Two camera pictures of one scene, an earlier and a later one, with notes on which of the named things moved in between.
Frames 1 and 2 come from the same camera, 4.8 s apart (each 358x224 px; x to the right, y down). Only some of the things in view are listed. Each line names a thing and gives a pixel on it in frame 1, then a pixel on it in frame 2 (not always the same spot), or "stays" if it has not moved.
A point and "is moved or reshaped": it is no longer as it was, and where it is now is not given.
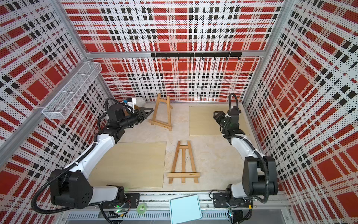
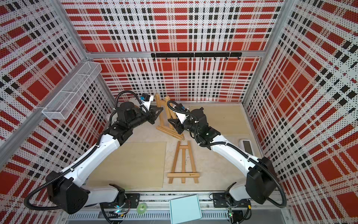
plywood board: (202, 121) stays
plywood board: (131, 165) stays
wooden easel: (183, 174) stays
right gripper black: (218, 116) -> (177, 126)
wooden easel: (168, 125) is moved or reshaped
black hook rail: (226, 55) stays
